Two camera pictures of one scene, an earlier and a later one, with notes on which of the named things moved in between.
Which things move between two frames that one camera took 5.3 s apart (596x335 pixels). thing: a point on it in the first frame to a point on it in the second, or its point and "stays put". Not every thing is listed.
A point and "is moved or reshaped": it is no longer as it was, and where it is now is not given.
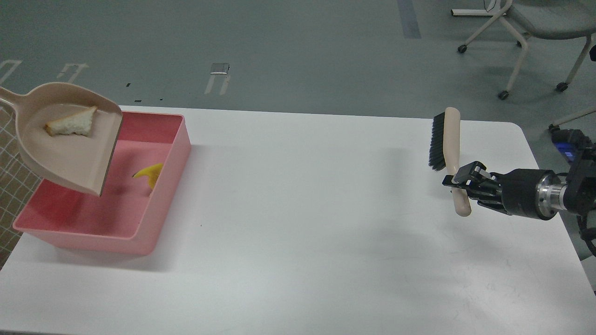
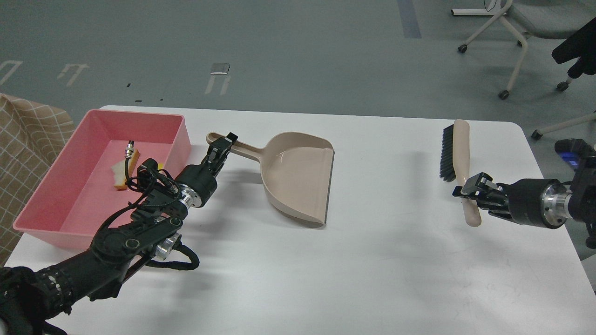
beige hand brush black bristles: [444, 150] is moved or reshaped
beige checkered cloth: [18, 182] stays put
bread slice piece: [79, 122] to [118, 171]
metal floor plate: [220, 68] stays put
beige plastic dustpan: [80, 163] to [297, 170]
